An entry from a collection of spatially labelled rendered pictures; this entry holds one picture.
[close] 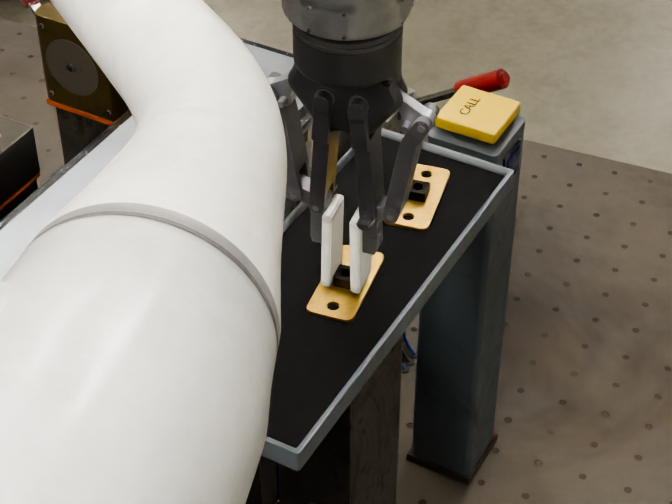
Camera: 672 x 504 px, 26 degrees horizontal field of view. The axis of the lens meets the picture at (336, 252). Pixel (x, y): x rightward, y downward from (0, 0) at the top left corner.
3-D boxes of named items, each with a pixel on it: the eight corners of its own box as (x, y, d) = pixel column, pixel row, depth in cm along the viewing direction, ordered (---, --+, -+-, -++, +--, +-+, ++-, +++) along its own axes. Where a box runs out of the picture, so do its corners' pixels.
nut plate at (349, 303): (341, 246, 117) (341, 234, 117) (386, 256, 116) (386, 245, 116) (304, 313, 111) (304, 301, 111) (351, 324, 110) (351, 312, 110)
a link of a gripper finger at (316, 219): (325, 192, 108) (288, 183, 108) (324, 244, 111) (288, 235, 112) (332, 180, 109) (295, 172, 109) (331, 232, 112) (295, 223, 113)
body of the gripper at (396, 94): (268, 29, 96) (272, 142, 102) (390, 53, 94) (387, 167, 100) (308, -25, 102) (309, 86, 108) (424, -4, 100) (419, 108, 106)
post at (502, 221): (436, 415, 166) (457, 94, 137) (497, 439, 163) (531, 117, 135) (406, 459, 161) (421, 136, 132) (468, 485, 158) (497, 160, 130)
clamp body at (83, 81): (88, 216, 194) (54, -26, 170) (175, 248, 189) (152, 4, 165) (49, 252, 188) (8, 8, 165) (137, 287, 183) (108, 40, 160)
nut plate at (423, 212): (408, 164, 126) (408, 153, 125) (451, 172, 125) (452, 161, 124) (382, 223, 120) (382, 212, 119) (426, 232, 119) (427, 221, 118)
